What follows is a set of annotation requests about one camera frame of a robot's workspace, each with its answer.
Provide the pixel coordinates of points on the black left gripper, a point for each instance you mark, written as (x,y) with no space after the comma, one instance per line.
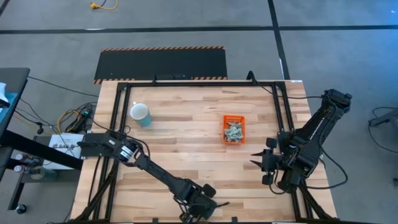
(199,202)

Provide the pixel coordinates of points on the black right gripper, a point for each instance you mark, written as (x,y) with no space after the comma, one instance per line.
(272,161)

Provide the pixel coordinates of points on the green stevia packet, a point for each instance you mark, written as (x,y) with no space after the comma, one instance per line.
(238,137)
(228,138)
(233,132)
(237,126)
(228,126)

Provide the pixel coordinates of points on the orange plastic basket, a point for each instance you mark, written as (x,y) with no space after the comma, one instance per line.
(233,118)

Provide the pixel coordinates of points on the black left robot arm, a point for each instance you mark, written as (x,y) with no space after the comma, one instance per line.
(155,166)

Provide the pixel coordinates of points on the teal cup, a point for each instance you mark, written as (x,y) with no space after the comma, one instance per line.
(140,113)

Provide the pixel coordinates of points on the black hazard-striped floor mat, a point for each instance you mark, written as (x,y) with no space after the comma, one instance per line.
(161,63)

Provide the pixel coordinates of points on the white cardboard box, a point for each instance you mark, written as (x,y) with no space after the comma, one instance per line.
(62,141)

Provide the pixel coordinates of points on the clear plastic bottle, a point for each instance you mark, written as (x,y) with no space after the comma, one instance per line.
(37,172)
(26,159)

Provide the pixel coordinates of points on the black caster wheel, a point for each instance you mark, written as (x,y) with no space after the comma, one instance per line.
(20,209)

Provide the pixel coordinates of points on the black desk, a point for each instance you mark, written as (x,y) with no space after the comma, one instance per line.
(12,77)

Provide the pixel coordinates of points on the white tissue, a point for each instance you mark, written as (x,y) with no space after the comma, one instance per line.
(3,93)

